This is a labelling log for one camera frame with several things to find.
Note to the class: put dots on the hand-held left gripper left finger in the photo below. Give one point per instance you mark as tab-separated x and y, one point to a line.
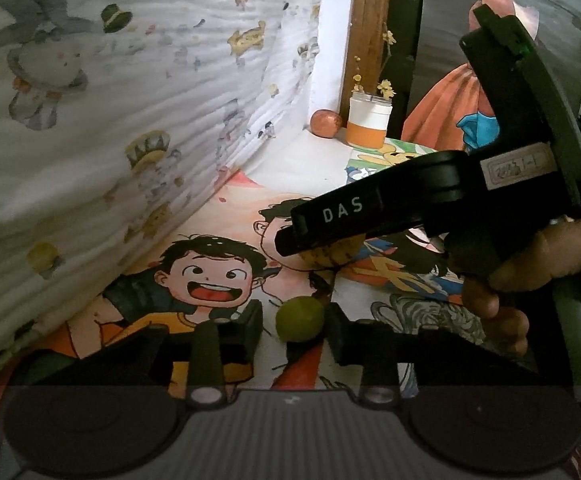
251	332

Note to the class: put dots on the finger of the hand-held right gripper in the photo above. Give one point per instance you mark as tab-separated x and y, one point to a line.
285	245

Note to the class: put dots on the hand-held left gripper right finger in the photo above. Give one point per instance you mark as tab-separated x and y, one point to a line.
339	335

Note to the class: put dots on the green lime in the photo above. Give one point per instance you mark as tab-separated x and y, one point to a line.
300	321

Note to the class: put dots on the yellow banana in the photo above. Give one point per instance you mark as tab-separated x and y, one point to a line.
330	258

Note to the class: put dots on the red apple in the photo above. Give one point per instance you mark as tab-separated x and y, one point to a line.
326	123

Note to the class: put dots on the person's right hand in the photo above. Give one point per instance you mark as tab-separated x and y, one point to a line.
570	250

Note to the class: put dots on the cartoon printed mat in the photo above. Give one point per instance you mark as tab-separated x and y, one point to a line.
210	260

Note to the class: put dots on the dried yellow flowers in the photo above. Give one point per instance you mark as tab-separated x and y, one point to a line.
385	89

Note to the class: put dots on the white jar with orange band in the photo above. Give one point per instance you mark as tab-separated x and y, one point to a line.
369	125

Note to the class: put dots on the white cartoon printed blanket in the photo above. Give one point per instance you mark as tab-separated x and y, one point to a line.
120	85

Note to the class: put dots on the wall poster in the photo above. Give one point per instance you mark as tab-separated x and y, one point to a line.
440	100

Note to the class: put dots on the wooden post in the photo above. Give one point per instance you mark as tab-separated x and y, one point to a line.
368	35

